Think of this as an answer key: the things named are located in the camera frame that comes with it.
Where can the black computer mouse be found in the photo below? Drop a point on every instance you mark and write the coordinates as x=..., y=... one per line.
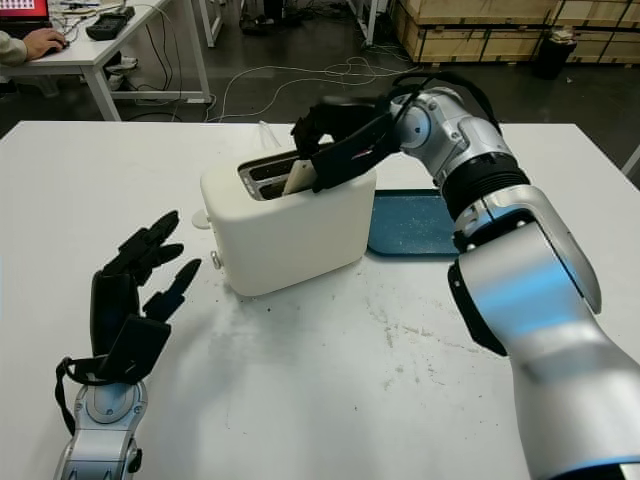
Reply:
x=64, y=44

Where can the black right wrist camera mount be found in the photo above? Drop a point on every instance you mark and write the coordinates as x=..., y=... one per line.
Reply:
x=350, y=160

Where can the person in dark trousers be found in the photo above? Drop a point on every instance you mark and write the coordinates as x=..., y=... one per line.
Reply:
x=262, y=22

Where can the slice of bread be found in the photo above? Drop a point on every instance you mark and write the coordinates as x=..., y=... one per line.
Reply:
x=300, y=177

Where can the plywood shipping crate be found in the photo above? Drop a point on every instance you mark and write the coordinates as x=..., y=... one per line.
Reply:
x=475, y=9
x=610, y=30
x=460, y=45

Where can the white office desk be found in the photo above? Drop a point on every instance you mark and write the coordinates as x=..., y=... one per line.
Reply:
x=75, y=60

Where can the white sneaker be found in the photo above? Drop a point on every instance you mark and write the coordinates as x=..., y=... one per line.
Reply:
x=115, y=81
x=122, y=63

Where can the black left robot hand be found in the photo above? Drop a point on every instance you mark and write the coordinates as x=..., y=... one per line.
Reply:
x=112, y=310

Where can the person in beige jacket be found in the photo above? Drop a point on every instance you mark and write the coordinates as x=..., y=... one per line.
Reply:
x=35, y=42

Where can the white two-slot toaster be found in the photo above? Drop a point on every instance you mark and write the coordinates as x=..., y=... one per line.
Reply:
x=290, y=240

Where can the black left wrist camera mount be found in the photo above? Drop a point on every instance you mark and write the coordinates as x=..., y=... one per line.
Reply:
x=137, y=345

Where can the blue speckled tray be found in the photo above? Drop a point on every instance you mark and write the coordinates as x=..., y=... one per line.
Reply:
x=410, y=225

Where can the black handheld controller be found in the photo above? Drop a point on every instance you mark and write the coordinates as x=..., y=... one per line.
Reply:
x=107, y=24

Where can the black trash bin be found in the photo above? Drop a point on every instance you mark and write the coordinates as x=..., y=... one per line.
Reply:
x=552, y=55

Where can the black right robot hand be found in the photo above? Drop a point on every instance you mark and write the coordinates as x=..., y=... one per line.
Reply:
x=345, y=112

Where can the white table frame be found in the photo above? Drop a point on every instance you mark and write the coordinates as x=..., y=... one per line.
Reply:
x=210, y=25
x=367, y=27

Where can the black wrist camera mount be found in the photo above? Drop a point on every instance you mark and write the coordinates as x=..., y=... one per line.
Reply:
x=137, y=345
x=350, y=160

